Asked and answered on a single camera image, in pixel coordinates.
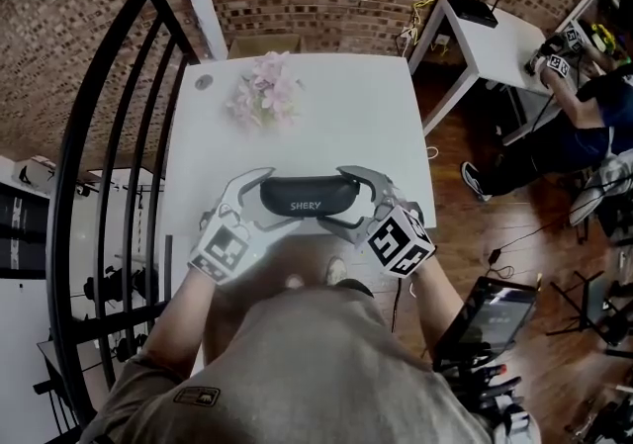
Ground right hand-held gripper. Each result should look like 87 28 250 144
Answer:
315 163 437 281

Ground small white side table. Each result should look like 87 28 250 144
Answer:
407 0 564 147

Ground black monitor screen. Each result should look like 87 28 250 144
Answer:
433 275 539 370

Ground cardboard box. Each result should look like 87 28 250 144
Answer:
226 33 304 58

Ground pink flower bouquet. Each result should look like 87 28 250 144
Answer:
224 50 307 131

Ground black glasses case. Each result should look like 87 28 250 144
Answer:
258 174 361 220

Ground yellow cable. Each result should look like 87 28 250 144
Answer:
411 0 445 46

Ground black camera rig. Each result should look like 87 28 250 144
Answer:
432 355 530 444

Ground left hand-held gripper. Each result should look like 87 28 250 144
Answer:
186 165 305 286

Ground black stair railing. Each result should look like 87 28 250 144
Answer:
45 0 200 436

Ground white chair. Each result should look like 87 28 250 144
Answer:
567 148 633 229

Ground black tripod stand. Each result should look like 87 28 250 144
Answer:
545 270 633 350

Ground person's right forearm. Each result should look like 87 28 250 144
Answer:
408 252 465 355

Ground yellow flowers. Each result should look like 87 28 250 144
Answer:
589 23 618 51

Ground person's left forearm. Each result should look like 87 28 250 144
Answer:
141 267 220 380

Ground person's grey shirt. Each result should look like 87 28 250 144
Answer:
77 282 497 444

